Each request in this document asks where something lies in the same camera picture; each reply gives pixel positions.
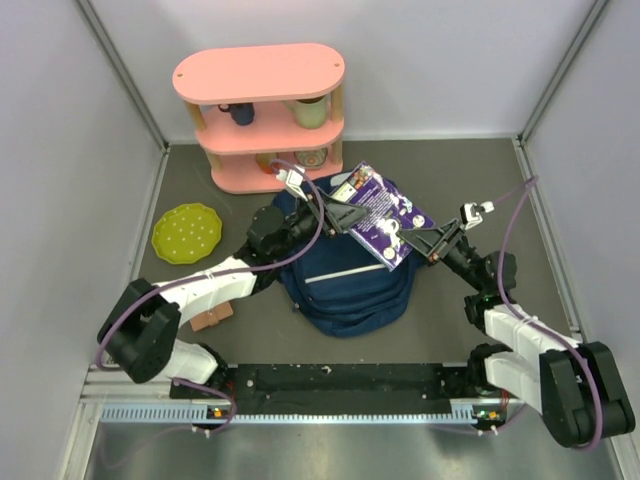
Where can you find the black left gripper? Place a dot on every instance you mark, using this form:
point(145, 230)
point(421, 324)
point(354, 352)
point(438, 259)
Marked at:
point(342, 216)

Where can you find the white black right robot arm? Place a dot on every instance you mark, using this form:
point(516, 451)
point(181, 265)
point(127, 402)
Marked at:
point(575, 387)

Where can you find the tan leather card wallet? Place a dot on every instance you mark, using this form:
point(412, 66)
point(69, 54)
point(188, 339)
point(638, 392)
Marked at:
point(211, 317)

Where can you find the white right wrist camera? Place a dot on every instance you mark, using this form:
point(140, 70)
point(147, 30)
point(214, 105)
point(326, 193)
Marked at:
point(472, 213)

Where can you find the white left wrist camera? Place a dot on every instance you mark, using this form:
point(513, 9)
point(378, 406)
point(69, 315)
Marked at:
point(292, 179)

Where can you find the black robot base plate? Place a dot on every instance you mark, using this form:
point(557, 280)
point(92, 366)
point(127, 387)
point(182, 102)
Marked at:
point(335, 389)

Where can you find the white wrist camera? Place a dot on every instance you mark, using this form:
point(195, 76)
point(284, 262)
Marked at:
point(472, 213)
point(292, 179)

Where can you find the navy blue student backpack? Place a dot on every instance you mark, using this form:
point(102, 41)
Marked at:
point(342, 289)

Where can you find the orange cup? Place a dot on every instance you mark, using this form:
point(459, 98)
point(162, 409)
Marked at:
point(264, 162)

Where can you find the dark blue mug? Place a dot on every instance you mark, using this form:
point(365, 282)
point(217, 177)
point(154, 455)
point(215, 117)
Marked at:
point(242, 114)

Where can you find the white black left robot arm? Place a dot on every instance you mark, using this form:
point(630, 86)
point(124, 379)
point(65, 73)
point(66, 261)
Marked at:
point(140, 333)

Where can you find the purple card box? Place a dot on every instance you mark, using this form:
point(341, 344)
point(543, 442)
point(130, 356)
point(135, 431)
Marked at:
point(390, 211)

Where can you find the pink three-tier wooden shelf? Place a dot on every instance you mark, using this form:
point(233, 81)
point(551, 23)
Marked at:
point(266, 76)

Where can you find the pale green mug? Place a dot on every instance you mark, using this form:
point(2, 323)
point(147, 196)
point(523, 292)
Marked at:
point(309, 113)

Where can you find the patterned ceramic bowl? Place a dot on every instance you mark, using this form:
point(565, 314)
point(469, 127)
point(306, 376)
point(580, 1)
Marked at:
point(311, 159)

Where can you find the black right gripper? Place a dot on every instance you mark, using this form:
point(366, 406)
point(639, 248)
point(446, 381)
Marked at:
point(432, 243)

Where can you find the green polka dot plate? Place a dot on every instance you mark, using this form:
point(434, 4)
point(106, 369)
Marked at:
point(186, 234)

